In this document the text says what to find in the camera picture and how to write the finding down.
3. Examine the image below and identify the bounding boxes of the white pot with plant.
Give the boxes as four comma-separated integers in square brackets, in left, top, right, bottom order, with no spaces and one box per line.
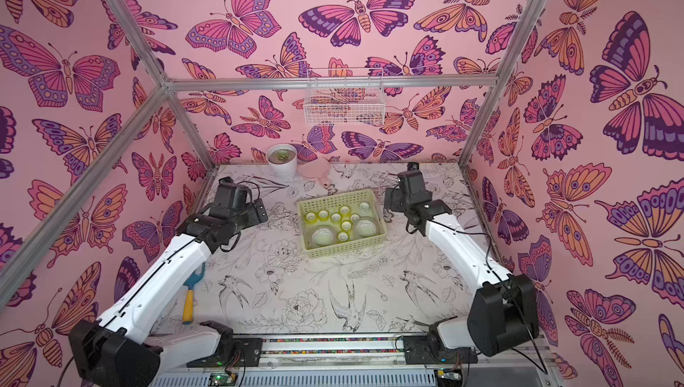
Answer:
[266,144,297,178]

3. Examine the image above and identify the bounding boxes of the pale green perforated storage basket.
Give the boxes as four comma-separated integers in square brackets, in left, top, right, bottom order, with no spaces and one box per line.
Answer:
[297,189,388,259]

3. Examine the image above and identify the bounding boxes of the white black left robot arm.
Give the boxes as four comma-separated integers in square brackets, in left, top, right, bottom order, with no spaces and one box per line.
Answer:
[69,177,268,386]

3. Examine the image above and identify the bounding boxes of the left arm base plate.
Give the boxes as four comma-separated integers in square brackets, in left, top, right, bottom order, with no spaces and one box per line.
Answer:
[185,337,264,368]

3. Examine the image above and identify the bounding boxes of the blue yellow garden fork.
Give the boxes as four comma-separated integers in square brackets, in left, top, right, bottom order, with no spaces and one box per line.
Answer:
[182,262,206,325]

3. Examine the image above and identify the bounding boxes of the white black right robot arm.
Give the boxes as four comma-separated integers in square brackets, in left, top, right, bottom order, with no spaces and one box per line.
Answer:
[384,162,540,360]

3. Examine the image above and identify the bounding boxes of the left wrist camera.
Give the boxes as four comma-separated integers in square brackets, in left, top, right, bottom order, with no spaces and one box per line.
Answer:
[214,177,252,218]

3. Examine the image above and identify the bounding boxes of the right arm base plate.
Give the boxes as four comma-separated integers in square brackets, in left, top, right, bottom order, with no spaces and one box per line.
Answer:
[400,335,478,366]

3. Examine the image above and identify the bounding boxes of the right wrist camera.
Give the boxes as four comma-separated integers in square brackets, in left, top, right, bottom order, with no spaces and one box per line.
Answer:
[397,162,433,205]

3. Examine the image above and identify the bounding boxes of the large clear tape roll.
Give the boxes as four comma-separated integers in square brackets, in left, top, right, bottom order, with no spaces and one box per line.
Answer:
[354,219,378,238]
[310,227,337,246]

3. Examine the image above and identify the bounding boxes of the white wire wall basket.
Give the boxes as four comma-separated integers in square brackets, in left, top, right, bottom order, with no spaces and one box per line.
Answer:
[301,68,387,127]

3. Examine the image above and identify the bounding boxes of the aluminium front rail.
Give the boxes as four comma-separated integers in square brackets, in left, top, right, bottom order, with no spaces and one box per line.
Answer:
[106,332,562,387]

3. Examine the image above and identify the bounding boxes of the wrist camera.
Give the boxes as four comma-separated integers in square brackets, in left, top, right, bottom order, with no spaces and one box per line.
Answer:
[214,177,252,218]
[397,162,433,205]

